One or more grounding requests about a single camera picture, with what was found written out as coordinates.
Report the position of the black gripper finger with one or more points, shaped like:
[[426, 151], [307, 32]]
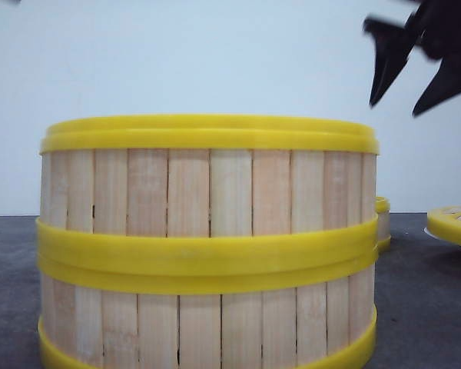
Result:
[[391, 56], [445, 85]]

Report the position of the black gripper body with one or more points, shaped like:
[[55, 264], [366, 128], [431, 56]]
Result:
[[435, 27]]

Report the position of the yellow rimmed bamboo steamer lid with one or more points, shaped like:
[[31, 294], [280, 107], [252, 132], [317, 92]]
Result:
[[445, 223]]

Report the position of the front bamboo steamer basket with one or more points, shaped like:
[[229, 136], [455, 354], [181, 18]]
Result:
[[327, 325]]

